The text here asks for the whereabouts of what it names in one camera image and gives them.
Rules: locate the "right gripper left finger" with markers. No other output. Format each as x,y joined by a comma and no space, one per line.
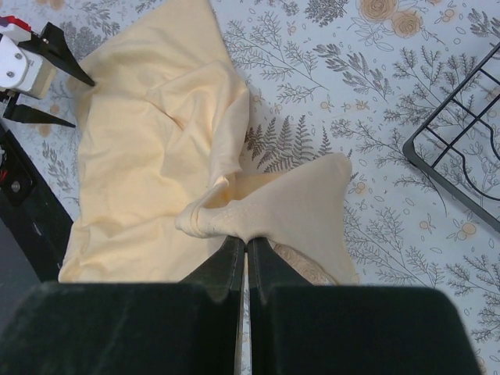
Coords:
221,275

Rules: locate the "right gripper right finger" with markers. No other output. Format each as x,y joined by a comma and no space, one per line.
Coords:
266,270

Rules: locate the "black wire dish rack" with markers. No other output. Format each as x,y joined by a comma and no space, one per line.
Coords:
457,146

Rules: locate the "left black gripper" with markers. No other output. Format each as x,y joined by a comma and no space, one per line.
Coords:
28,69

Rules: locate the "pale yellow t shirt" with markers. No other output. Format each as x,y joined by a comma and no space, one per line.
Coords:
160,180

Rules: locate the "floral table mat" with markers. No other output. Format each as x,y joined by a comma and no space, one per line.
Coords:
356,77

